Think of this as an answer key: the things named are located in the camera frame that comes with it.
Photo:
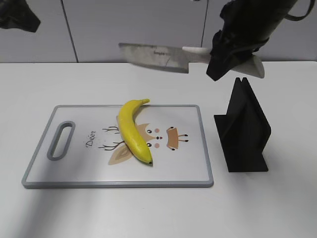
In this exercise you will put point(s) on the right hand in black glove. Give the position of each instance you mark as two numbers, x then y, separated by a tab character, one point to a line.
230	51

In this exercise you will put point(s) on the white-handled kitchen knife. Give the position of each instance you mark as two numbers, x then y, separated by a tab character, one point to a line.
164	58

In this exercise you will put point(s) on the yellow plastic banana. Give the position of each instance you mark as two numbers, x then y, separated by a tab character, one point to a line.
129	133

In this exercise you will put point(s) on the right forearm in black sleeve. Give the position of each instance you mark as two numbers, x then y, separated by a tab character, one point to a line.
252	21

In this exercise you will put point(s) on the black knife stand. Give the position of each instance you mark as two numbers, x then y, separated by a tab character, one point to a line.
243	130

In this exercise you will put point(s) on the white grey-rimmed cutting board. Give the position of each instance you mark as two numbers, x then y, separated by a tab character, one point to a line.
81	147

